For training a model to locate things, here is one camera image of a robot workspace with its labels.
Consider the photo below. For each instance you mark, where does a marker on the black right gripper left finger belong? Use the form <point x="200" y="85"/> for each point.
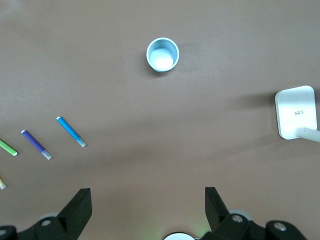
<point x="70" y="220"/>

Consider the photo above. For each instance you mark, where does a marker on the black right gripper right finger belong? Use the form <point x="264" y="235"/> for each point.
<point x="220" y="220"/>

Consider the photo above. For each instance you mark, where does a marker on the blue marker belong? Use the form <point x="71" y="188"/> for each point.
<point x="68" y="130"/>

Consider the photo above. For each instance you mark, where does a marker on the yellow marker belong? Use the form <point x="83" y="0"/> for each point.
<point x="2" y="183"/>

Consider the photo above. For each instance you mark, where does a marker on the purple marker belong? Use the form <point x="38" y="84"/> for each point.
<point x="33" y="142"/>

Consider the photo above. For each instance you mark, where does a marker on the green marker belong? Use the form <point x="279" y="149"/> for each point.
<point x="7" y="148"/>

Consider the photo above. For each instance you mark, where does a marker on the light blue plastic cup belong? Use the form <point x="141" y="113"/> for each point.
<point x="162" y="61"/>

